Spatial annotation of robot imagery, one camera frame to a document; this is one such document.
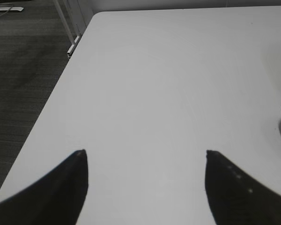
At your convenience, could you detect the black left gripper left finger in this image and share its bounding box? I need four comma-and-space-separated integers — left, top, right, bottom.
0, 150, 88, 225

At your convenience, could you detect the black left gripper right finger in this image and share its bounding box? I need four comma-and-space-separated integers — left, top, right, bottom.
205, 150, 281, 225

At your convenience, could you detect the white desk foot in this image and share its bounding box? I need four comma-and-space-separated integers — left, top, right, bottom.
0, 6, 24, 12

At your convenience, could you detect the white table leg frame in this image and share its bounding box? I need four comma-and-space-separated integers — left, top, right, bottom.
53, 0, 81, 59

